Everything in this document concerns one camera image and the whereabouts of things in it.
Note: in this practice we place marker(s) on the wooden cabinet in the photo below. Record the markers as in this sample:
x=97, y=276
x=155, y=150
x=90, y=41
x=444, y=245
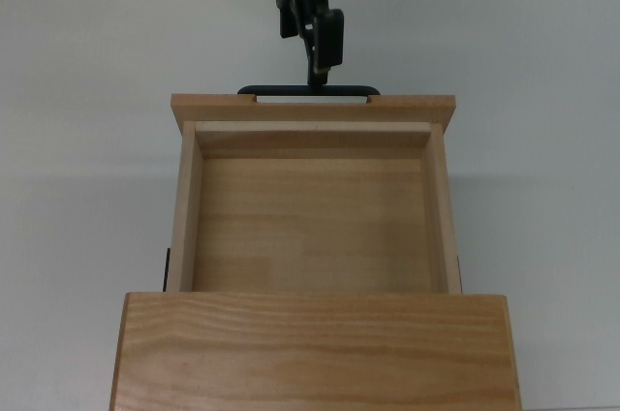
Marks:
x=315, y=353

